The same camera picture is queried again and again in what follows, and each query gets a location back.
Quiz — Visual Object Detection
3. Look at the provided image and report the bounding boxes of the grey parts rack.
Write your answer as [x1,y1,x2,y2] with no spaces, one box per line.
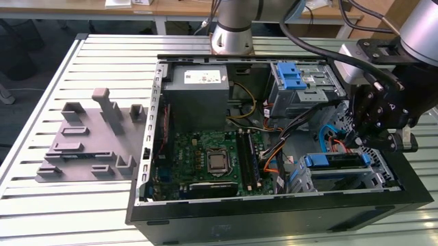
[36,87,151,184]

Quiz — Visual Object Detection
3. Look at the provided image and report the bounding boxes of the black graphics card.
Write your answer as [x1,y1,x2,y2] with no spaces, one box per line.
[187,180,239,197]

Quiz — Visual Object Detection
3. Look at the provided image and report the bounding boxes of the black PC case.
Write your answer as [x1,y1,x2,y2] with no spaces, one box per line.
[124,53,435,244]

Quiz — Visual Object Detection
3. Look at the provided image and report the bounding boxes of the grey desk foot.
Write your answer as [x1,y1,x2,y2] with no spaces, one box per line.
[0,76,16,105]

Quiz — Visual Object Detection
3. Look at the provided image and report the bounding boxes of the dark office chair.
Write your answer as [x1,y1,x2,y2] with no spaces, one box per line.
[0,17,45,80]

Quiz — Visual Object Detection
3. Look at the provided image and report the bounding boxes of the black wrist bracket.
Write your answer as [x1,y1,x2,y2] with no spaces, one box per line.
[355,37,423,66]

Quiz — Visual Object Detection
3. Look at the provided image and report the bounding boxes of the metal drive cage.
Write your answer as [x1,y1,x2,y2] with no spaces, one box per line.
[267,61,347,119]

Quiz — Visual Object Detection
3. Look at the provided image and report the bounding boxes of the yellow power wires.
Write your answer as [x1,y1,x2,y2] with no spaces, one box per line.
[227,81,257,120]

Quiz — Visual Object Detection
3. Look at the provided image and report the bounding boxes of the black cable bundle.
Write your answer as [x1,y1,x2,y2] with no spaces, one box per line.
[259,100,346,161]

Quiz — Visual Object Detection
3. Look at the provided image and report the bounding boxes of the hard disk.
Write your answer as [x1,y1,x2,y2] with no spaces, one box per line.
[303,152,370,170]

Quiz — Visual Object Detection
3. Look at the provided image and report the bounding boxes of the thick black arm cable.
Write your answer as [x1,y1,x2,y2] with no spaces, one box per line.
[279,0,406,92]

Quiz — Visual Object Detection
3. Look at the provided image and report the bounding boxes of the grey power supply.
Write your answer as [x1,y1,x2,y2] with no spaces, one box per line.
[161,65,231,132]

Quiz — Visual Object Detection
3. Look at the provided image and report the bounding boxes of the blue drive bracket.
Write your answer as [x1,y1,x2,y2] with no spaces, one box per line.
[276,62,308,91]

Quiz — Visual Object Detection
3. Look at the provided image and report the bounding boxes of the light blue wire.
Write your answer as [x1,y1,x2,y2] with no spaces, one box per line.
[318,122,343,155]

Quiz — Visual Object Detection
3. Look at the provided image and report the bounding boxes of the silver CPU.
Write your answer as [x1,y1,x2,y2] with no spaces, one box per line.
[208,153,227,171]

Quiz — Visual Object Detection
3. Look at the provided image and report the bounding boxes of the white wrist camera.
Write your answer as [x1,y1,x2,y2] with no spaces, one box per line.
[336,43,372,86]

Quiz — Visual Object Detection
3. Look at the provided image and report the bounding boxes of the black RAM slot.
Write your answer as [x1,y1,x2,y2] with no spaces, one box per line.
[235,130,251,191]

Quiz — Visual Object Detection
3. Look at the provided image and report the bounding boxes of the green motherboard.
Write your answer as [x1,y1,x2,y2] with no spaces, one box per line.
[153,129,275,199]

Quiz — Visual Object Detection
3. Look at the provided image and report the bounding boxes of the metal disk bay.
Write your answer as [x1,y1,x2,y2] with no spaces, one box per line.
[296,152,390,193]

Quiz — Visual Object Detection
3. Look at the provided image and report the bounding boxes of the wooden desk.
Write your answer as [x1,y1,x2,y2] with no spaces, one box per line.
[0,0,366,39]

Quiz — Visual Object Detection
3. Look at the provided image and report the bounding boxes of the locking lever wire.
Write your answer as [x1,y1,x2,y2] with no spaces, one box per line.
[227,151,235,178]

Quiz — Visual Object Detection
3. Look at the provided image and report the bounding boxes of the red black twisted wire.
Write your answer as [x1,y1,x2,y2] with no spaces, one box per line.
[163,104,171,157]

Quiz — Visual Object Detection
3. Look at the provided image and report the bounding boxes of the wooden cabinet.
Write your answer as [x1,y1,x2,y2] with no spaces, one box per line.
[348,0,416,43]

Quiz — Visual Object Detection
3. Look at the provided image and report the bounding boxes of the pale blue teach pendant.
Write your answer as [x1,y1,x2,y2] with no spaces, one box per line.
[281,0,306,24]

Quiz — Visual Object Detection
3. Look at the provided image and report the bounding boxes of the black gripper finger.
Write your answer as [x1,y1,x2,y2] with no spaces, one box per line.
[344,83,390,144]
[354,129,399,154]

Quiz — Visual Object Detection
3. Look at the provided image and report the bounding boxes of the metal socket cover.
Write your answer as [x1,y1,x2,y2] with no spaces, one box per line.
[204,148,232,177]

